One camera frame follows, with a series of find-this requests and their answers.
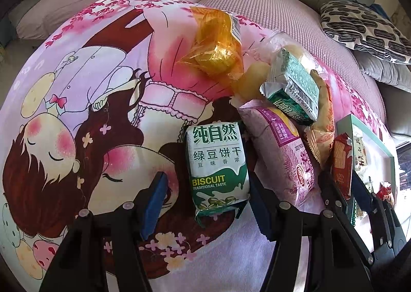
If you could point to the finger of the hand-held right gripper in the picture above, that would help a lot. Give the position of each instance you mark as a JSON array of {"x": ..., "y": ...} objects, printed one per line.
[
  {"x": 362, "y": 189},
  {"x": 330, "y": 187}
]

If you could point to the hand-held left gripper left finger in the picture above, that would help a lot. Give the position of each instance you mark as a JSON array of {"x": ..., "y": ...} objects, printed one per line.
[{"x": 155, "y": 205}]

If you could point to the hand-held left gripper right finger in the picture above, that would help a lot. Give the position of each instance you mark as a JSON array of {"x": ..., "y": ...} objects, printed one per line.
[{"x": 260, "y": 211}]

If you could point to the teal cardboard box tray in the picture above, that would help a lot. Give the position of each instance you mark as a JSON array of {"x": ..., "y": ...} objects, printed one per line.
[{"x": 379, "y": 163}]

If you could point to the dark red biscuit packet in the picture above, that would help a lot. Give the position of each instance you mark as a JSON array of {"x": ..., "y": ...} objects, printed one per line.
[{"x": 341, "y": 157}]

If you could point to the white packet with yellow print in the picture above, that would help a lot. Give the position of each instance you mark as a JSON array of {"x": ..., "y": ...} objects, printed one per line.
[{"x": 359, "y": 150}]

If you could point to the purple cake roll packet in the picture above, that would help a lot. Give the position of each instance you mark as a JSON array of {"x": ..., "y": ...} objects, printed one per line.
[{"x": 282, "y": 157}]

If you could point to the beige orange snack packet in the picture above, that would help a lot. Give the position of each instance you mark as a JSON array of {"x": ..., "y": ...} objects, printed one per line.
[{"x": 322, "y": 125}]

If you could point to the green and white biscuit packet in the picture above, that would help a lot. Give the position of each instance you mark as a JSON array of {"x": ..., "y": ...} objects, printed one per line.
[{"x": 218, "y": 163}]

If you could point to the mint green snack packet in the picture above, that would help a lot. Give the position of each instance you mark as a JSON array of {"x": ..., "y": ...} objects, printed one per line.
[{"x": 298, "y": 83}]

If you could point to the grey pillow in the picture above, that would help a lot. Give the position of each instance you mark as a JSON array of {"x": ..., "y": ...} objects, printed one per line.
[{"x": 385, "y": 70}]

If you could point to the printed cartoon blanket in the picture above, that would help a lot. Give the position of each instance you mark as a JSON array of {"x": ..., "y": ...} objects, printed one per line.
[{"x": 96, "y": 86}]

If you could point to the black and white patterned pillow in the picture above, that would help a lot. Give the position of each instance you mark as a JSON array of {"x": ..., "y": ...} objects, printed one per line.
[{"x": 362, "y": 31}]

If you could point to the orange transparent snack packet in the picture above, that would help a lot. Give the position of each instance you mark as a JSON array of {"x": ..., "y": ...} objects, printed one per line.
[{"x": 212, "y": 51}]

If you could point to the blue cloth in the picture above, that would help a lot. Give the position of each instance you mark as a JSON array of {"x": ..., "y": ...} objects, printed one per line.
[{"x": 380, "y": 11}]

